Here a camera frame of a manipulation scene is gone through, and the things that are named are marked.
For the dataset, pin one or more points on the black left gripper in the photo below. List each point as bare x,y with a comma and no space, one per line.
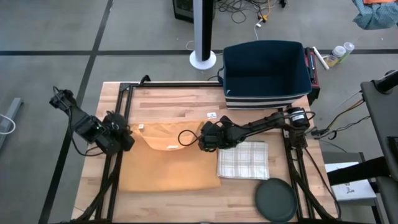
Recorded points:
119,137

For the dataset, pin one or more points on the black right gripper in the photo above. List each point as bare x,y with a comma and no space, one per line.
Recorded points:
217,135

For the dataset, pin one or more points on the white towel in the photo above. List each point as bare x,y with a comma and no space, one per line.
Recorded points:
242,160

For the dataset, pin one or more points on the orange towel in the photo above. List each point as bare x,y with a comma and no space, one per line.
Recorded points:
168,171

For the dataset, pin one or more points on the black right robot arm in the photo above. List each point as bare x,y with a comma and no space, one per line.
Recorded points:
267,123

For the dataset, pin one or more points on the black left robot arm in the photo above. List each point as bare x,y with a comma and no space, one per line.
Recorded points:
87,127

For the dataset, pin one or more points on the small white tag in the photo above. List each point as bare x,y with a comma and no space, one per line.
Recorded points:
211,115

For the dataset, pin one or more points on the black aluminium crossbar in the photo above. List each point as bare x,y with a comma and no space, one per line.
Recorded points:
186,84

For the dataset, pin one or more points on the navy white striped fabric bin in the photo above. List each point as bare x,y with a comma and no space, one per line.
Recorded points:
264,68

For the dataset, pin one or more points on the dark green round plate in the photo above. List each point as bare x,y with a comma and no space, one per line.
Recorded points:
275,200

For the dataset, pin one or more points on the silver black tower fan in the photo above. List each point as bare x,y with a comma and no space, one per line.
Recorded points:
202,31

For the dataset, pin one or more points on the grey metal beam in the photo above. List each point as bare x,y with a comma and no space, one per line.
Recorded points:
14,112

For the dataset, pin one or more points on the red black tool case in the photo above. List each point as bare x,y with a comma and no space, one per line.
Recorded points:
314,74

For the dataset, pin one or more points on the white tube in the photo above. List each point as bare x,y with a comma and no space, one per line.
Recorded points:
320,58

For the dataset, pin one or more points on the yellow label bottle white cap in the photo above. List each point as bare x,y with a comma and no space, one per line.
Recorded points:
335,56

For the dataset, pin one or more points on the black diagonal bar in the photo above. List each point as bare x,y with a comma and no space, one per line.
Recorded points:
357,171

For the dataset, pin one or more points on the white paper box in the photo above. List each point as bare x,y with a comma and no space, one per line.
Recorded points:
354,193

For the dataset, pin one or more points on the green bottle white cap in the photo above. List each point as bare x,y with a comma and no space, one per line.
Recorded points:
348,48

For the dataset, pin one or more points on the grey desk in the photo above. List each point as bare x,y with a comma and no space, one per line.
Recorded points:
381,124

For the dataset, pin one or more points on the teal patterned cloth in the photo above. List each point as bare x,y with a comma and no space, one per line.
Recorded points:
379,17

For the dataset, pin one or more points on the black frame clamp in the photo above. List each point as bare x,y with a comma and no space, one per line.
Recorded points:
144,79

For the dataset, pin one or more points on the black cylindrical post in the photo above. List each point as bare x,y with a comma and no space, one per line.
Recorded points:
385,83

